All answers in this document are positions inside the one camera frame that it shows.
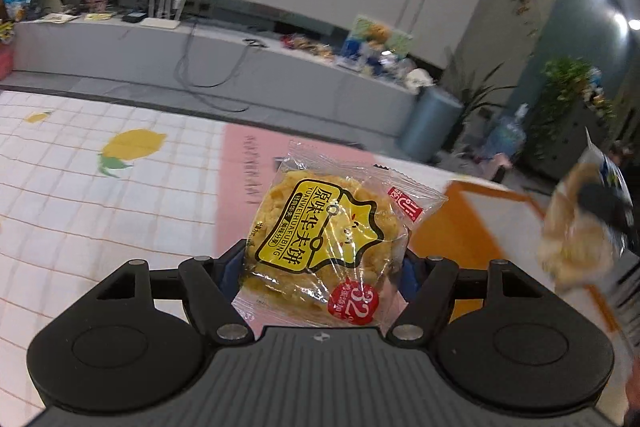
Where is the blue snack bag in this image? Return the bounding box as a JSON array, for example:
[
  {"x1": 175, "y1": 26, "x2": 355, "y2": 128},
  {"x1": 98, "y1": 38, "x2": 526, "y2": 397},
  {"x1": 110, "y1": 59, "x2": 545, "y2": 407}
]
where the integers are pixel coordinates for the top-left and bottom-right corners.
[{"x1": 0, "y1": 0, "x2": 32, "y2": 21}]

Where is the teddy bear gift box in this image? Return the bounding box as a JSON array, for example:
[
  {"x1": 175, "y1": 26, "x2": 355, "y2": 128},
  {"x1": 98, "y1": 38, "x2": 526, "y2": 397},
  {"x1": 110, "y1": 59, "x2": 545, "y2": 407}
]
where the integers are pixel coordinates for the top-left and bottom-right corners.
[{"x1": 344, "y1": 13, "x2": 414, "y2": 68}]

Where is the white television console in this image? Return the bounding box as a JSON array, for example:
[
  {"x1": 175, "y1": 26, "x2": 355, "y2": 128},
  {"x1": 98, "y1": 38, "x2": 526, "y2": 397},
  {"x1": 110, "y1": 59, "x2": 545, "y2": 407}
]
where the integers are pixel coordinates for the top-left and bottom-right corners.
[{"x1": 12, "y1": 14, "x2": 422, "y2": 138}]

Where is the blue water bottle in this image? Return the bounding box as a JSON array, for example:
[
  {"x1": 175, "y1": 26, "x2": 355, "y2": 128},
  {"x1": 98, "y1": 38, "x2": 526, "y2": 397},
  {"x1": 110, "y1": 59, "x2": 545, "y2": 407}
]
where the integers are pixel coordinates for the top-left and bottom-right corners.
[{"x1": 482, "y1": 103, "x2": 529, "y2": 158}]

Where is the pink white small appliance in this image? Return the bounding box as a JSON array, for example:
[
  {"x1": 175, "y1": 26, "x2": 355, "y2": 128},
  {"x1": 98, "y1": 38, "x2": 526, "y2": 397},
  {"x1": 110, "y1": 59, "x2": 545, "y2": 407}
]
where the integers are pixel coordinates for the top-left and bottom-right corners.
[{"x1": 476, "y1": 154, "x2": 514, "y2": 181}]

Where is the long leaf plant in black pot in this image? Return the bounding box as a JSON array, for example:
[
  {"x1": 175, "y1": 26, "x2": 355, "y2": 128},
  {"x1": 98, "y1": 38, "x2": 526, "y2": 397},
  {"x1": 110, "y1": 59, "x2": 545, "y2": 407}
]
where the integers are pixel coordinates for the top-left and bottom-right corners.
[{"x1": 442, "y1": 49, "x2": 519, "y2": 158}]

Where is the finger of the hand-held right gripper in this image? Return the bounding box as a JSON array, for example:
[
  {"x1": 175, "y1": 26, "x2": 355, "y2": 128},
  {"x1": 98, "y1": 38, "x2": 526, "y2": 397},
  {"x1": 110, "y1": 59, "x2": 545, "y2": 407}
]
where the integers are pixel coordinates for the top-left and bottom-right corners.
[{"x1": 580, "y1": 183, "x2": 640, "y2": 254}]

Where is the yellow waffle cake packet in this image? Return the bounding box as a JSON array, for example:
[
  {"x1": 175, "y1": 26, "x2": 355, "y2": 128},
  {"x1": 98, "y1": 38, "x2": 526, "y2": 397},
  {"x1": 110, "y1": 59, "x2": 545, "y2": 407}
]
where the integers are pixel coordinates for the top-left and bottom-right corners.
[{"x1": 230, "y1": 139, "x2": 449, "y2": 331}]

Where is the white router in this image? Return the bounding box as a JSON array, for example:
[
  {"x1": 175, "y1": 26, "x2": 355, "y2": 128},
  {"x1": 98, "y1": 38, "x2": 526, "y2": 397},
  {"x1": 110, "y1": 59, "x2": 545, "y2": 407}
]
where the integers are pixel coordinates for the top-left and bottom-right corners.
[{"x1": 142, "y1": 0, "x2": 189, "y2": 30}]

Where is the grey blue trash can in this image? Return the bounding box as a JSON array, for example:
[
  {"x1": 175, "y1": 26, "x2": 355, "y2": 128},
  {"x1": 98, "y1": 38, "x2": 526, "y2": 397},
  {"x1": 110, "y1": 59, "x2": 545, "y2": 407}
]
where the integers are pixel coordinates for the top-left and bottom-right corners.
[{"x1": 399, "y1": 84, "x2": 464, "y2": 164}]

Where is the bushy green plant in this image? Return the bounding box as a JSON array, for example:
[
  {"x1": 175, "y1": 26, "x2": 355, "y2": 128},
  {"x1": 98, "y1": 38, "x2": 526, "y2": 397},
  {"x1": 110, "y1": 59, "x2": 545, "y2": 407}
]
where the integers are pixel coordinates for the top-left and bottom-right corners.
[{"x1": 541, "y1": 56, "x2": 617, "y2": 124}]

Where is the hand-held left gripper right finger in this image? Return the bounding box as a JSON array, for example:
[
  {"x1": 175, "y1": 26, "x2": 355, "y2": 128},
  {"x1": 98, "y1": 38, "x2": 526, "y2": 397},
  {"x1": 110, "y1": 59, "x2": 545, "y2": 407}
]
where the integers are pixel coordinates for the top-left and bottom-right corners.
[{"x1": 387, "y1": 251, "x2": 556, "y2": 341}]

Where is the orange cardboard box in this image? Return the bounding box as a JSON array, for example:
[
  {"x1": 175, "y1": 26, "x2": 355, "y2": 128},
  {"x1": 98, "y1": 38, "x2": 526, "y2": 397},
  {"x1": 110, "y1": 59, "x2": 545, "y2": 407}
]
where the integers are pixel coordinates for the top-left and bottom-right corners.
[{"x1": 402, "y1": 179, "x2": 640, "y2": 359}]

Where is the pile of snacks on console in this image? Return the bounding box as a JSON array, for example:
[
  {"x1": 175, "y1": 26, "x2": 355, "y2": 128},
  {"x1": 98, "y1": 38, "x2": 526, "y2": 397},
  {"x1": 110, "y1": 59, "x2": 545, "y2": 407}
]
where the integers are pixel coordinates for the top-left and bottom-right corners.
[{"x1": 279, "y1": 34, "x2": 337, "y2": 58}]

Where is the black cable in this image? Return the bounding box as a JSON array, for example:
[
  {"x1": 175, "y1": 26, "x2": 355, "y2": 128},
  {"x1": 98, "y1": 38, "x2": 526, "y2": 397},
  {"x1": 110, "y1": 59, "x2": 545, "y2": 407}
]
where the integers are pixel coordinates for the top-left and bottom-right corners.
[
  {"x1": 190, "y1": 44, "x2": 257, "y2": 114},
  {"x1": 172, "y1": 19, "x2": 201, "y2": 88}
]

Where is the dark cabinet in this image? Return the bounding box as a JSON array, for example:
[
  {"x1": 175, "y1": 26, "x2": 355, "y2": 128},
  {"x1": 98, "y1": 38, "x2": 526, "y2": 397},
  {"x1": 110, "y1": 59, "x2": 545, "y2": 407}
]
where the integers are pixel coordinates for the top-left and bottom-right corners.
[{"x1": 519, "y1": 99, "x2": 622, "y2": 184}]

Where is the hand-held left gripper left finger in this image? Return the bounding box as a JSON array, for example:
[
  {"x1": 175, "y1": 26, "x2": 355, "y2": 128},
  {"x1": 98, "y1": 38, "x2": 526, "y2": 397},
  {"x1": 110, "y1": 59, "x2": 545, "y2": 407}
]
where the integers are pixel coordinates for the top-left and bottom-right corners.
[{"x1": 95, "y1": 240, "x2": 254, "y2": 344}]

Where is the white face mask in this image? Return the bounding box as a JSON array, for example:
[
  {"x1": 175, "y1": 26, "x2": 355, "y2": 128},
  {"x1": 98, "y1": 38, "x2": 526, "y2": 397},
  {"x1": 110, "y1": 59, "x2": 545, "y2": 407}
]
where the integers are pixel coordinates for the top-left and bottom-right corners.
[{"x1": 404, "y1": 67, "x2": 434, "y2": 88}]

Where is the clear mixed snack packet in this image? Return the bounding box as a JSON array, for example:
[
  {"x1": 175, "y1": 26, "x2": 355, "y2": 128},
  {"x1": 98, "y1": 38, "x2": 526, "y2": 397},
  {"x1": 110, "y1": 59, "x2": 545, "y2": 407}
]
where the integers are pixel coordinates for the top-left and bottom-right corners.
[{"x1": 536, "y1": 126, "x2": 629, "y2": 294}]

